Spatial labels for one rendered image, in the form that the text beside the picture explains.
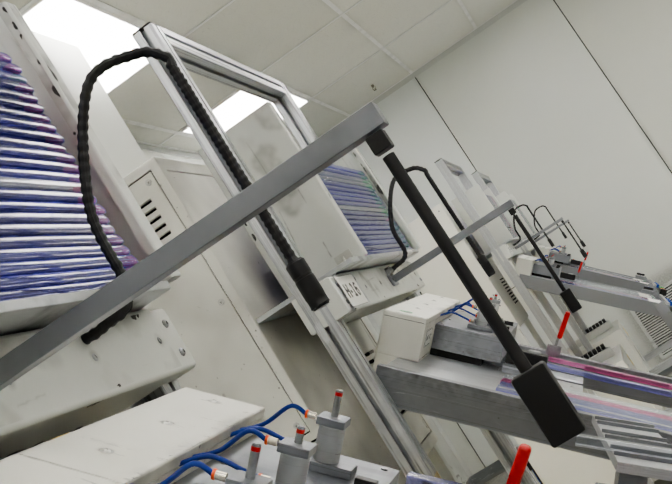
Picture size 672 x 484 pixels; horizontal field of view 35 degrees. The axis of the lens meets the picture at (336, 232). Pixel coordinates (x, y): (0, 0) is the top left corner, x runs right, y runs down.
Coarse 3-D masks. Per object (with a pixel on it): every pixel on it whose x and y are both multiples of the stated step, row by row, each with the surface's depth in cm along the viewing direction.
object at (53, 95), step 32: (0, 32) 107; (32, 32) 106; (32, 64) 104; (64, 96) 103; (64, 128) 105; (96, 160) 102; (96, 192) 105; (128, 192) 103; (128, 224) 101; (160, 288) 98; (0, 320) 73; (32, 320) 79
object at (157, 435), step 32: (128, 416) 84; (160, 416) 86; (192, 416) 88; (224, 416) 91; (256, 416) 95; (32, 448) 72; (64, 448) 73; (96, 448) 74; (128, 448) 76; (160, 448) 77; (192, 448) 80; (0, 480) 64; (32, 480) 65; (64, 480) 66; (96, 480) 68; (128, 480) 69; (160, 480) 74
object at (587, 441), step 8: (576, 440) 105; (584, 440) 105; (592, 440) 105; (600, 440) 105; (608, 440) 105; (616, 440) 105; (592, 448) 105; (600, 448) 105; (608, 448) 105; (616, 448) 104; (624, 448) 104; (632, 448) 104; (640, 448) 104; (648, 448) 104; (656, 448) 104; (664, 448) 104; (656, 456) 104; (664, 456) 104
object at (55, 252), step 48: (0, 96) 93; (0, 144) 88; (48, 144) 96; (0, 192) 82; (48, 192) 90; (0, 240) 78; (48, 240) 85; (0, 288) 74; (48, 288) 80; (96, 288) 87
